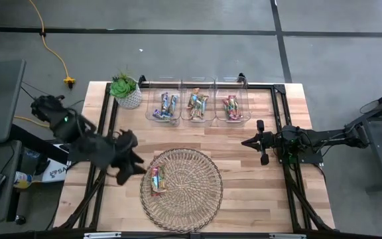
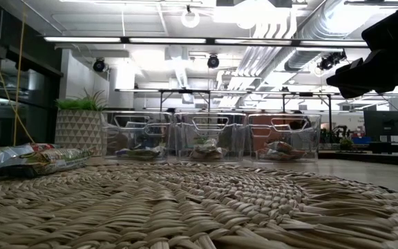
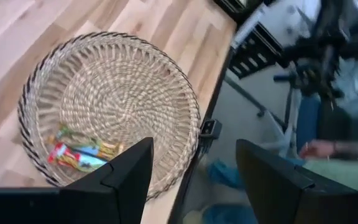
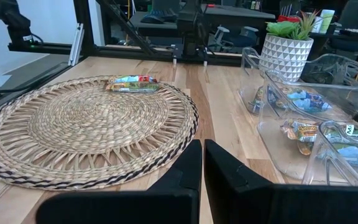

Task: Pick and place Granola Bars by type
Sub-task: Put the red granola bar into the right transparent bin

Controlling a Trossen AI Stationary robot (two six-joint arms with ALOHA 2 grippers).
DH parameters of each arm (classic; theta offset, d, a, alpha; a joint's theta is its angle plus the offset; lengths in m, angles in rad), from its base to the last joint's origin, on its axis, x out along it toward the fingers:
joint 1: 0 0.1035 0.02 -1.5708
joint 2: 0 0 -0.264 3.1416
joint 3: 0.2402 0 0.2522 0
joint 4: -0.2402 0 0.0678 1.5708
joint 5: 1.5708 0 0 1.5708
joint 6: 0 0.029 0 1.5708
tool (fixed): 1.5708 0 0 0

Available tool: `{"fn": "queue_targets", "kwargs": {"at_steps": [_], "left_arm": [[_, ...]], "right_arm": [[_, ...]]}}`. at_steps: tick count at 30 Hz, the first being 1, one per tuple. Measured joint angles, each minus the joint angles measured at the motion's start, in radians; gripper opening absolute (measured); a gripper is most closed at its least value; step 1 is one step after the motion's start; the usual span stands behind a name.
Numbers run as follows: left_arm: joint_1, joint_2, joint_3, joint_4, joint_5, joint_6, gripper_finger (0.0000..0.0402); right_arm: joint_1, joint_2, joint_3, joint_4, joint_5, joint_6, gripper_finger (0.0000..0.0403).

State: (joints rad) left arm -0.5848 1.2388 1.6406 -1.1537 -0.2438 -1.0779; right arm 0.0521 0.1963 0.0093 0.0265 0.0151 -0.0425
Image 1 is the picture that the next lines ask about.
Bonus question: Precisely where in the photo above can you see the round woven straw placemat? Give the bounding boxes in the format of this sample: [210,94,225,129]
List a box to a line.
[139,147,224,234]

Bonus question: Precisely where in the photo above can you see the light blue granola bar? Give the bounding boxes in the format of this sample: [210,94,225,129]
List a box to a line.
[197,94,210,116]
[190,106,205,121]
[186,88,201,110]

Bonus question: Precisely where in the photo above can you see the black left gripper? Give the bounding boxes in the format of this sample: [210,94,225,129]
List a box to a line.
[111,129,147,185]

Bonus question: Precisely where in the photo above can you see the yellow extension cord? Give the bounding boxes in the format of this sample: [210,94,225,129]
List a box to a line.
[27,0,78,90]
[13,115,51,129]

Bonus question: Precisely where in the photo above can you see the white printed cardboard box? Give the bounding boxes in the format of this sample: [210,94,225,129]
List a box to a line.
[41,162,69,184]

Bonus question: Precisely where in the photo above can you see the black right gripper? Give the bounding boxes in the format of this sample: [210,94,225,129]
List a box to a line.
[241,119,280,166]

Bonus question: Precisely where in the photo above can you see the clear plastic bin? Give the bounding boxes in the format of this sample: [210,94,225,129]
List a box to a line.
[214,78,252,127]
[179,79,217,127]
[144,79,182,127]

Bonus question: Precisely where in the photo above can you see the black aluminium table frame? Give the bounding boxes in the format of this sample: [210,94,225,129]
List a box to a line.
[53,81,337,233]

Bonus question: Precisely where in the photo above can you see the succulent in patterned white pot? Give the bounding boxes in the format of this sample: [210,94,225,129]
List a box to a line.
[109,68,144,110]

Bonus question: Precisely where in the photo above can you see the yellow blue bottle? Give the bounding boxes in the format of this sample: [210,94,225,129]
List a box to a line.
[13,171,34,190]

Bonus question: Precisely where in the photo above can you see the silver metal bracket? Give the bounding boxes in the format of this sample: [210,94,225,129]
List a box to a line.
[84,232,122,239]
[269,233,307,239]

